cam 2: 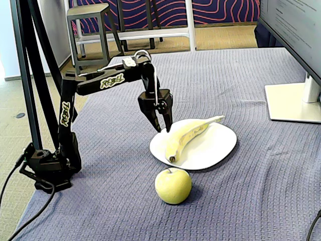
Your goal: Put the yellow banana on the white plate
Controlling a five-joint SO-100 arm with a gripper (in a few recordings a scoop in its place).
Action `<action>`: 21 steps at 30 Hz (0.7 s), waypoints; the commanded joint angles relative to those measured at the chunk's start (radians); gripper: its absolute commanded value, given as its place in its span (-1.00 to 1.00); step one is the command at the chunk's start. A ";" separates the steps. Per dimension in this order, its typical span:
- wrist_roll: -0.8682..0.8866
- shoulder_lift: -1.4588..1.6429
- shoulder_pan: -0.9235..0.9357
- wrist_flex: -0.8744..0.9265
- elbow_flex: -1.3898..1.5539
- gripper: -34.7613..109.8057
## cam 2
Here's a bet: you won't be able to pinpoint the yellow banana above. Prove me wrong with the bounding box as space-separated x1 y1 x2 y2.
165 114 226 163

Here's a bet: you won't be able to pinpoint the white rounded plate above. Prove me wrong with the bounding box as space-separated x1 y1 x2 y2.
149 118 237 171

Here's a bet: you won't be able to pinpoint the green apple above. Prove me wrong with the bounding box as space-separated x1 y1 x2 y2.
154 167 193 205

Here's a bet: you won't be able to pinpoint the blue-grey woven table cloth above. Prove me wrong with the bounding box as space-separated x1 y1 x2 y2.
14 47 321 241

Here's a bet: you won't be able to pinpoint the grey metal stool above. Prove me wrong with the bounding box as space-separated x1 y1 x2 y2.
66 3 125 81

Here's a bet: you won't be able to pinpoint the purple pink wavy patterned panel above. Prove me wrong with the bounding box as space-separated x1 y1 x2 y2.
69 0 260 35

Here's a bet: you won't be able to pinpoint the black tripod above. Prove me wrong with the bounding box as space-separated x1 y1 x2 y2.
10 0 78 151

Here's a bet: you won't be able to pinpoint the grey computer monitor with stand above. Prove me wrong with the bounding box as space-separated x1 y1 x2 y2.
258 0 321 124

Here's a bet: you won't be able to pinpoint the black metal frame legs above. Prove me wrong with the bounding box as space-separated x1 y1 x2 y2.
117 0 164 51

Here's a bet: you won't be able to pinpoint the white metal table frame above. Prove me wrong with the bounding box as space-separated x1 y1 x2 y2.
64 0 197 67

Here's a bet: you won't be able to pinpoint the thick black cable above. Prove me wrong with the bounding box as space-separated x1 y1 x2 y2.
7 178 56 241

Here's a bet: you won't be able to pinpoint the thin black cable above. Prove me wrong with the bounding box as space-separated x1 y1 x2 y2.
0 153 26 209

